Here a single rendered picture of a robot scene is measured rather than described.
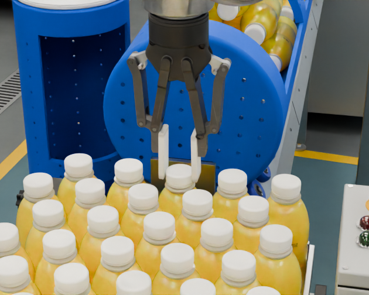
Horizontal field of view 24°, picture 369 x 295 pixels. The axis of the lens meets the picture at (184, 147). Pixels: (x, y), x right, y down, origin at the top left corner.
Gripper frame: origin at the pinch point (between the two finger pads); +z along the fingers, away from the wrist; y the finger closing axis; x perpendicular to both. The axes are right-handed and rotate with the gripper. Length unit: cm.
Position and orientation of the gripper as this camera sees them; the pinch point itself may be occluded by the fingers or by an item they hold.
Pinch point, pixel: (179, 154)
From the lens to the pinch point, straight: 114.6
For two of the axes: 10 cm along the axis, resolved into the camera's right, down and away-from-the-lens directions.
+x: -2.0, 4.6, -8.6
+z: 0.0, 8.8, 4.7
